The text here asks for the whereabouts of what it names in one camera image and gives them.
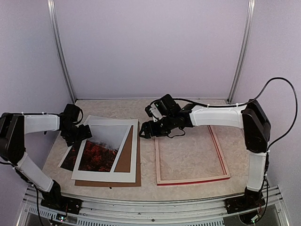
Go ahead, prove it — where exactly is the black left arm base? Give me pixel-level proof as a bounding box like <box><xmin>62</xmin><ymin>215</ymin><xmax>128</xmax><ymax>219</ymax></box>
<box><xmin>41</xmin><ymin>180</ymin><xmax>82</xmax><ymax>215</ymax></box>

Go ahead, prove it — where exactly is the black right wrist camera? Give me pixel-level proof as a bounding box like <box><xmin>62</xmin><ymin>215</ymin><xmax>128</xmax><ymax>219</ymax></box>
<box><xmin>145</xmin><ymin>94</ymin><xmax>181</xmax><ymax>121</ymax></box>

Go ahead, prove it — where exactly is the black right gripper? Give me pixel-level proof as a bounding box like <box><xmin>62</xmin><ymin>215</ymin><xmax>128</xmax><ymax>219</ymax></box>
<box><xmin>139</xmin><ymin>113</ymin><xmax>176</xmax><ymax>138</ymax></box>

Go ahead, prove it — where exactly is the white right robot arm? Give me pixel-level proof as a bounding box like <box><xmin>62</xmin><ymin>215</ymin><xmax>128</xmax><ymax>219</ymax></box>
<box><xmin>139</xmin><ymin>95</ymin><xmax>271</xmax><ymax>209</ymax></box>

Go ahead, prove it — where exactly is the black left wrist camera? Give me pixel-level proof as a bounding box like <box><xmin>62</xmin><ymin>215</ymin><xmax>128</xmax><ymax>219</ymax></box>
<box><xmin>62</xmin><ymin>104</ymin><xmax>84</xmax><ymax>125</ymax></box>

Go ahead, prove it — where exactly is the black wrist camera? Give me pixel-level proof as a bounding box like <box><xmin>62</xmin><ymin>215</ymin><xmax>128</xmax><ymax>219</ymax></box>
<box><xmin>145</xmin><ymin>94</ymin><xmax>181</xmax><ymax>121</ymax></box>
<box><xmin>62</xmin><ymin>104</ymin><xmax>84</xmax><ymax>125</ymax></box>

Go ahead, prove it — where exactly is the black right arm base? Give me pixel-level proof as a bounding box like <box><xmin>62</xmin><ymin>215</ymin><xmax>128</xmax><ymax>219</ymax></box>
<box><xmin>224</xmin><ymin>187</ymin><xmax>266</xmax><ymax>214</ymax></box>

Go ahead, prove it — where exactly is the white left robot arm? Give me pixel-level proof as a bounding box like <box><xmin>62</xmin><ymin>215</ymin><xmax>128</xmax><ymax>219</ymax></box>
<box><xmin>0</xmin><ymin>113</ymin><xmax>92</xmax><ymax>193</ymax></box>

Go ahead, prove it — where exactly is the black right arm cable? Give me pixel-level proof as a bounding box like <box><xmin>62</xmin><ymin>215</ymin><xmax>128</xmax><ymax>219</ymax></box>
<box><xmin>178</xmin><ymin>77</ymin><xmax>298</xmax><ymax>146</ymax></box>

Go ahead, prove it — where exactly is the left aluminium corner post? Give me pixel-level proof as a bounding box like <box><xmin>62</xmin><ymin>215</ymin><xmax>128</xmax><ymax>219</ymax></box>
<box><xmin>47</xmin><ymin>0</ymin><xmax>77</xmax><ymax>103</ymax></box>

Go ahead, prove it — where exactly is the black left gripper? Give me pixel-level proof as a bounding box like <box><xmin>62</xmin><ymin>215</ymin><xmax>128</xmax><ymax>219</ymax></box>
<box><xmin>62</xmin><ymin>124</ymin><xmax>92</xmax><ymax>146</ymax></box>

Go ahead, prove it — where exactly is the white photo mat board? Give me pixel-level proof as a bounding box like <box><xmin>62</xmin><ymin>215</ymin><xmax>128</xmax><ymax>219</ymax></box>
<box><xmin>71</xmin><ymin>114</ymin><xmax>139</xmax><ymax>183</ymax></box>

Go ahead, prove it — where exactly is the aluminium front rail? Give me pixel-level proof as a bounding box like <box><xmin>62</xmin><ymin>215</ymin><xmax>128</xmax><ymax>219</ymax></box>
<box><xmin>16</xmin><ymin>186</ymin><xmax>290</xmax><ymax>226</ymax></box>

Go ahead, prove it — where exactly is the light wood picture frame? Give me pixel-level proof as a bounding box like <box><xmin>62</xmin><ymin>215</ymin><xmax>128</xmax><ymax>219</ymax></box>
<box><xmin>155</xmin><ymin>126</ymin><xmax>230</xmax><ymax>186</ymax></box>

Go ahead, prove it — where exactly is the aluminium corner post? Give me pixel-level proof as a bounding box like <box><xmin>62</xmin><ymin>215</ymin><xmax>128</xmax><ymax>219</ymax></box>
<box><xmin>47</xmin><ymin>0</ymin><xmax>77</xmax><ymax>103</ymax></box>
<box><xmin>227</xmin><ymin>0</ymin><xmax>256</xmax><ymax>103</ymax></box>

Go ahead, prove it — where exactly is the right aluminium corner post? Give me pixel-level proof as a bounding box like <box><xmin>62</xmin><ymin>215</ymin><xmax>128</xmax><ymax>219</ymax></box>
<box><xmin>227</xmin><ymin>0</ymin><xmax>256</xmax><ymax>103</ymax></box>

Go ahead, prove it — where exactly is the red forest photo print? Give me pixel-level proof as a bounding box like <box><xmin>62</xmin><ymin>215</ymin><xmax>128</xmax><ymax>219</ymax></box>
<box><xmin>58</xmin><ymin>124</ymin><xmax>132</xmax><ymax>172</ymax></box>

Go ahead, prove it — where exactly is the brown cardboard backing board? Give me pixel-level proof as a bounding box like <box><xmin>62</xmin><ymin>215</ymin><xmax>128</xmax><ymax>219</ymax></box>
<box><xmin>74</xmin><ymin>121</ymin><xmax>143</xmax><ymax>187</ymax></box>

